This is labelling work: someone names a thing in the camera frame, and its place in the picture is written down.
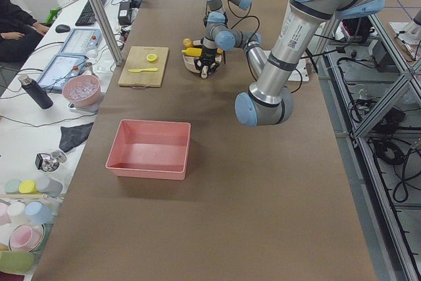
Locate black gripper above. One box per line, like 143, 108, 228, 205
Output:
193, 47, 222, 71

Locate beige plastic dustpan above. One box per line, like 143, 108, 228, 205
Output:
183, 54, 222, 79

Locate brown toy potato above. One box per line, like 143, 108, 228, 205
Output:
182, 38, 194, 48

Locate yellow toy corn cob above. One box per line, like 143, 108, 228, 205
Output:
181, 47, 202, 57

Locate pink plastic bin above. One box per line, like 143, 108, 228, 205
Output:
105, 119, 191, 180

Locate yellow lemon slices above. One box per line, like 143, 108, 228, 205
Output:
146, 53, 158, 63

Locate yellow plastic knife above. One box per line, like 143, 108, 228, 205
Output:
128, 67, 159, 74

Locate wooden cutting board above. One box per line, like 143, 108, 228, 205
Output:
118, 46, 169, 88

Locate black power adapter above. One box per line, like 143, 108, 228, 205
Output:
118, 1, 132, 26

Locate pink bowl with ice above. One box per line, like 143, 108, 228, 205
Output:
62, 75, 101, 107

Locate blue teach pendant upper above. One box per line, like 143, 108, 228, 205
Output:
59, 28, 102, 55

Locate blue teach pendant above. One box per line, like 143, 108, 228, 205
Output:
37, 54, 87, 93
59, 28, 102, 55

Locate black keyboard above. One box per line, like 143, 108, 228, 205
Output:
75, 0, 107, 26

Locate blue teach pendant lower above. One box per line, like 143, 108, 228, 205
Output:
37, 54, 87, 93

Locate black computer mouse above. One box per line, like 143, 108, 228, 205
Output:
55, 24, 71, 34

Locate dark grey cloth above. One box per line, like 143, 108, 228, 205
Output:
59, 122, 93, 153

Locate black water bottle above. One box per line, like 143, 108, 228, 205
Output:
18, 74, 53, 109

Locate seated person in black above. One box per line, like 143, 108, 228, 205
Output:
1, 0, 49, 63

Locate grey plastic cup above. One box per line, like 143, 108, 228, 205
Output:
36, 176, 63, 197

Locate yellow plastic cup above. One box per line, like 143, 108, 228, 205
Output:
18, 180, 37, 194

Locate blue plastic cup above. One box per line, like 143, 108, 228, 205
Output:
24, 201, 53, 224

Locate pink plastic cup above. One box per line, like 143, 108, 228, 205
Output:
9, 225, 43, 252

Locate green plastic bowl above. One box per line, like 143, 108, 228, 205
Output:
1, 251, 36, 275

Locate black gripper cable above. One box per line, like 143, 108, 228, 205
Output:
220, 0, 261, 64

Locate aluminium frame post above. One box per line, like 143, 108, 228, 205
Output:
88, 0, 123, 66

